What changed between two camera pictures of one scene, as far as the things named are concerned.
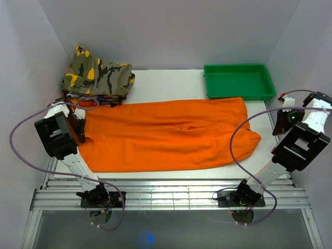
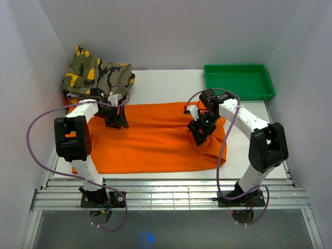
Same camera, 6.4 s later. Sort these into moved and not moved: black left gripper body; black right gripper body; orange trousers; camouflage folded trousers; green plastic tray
Moved: black left gripper body; orange trousers; black right gripper body
Not moved: camouflage folded trousers; green plastic tray
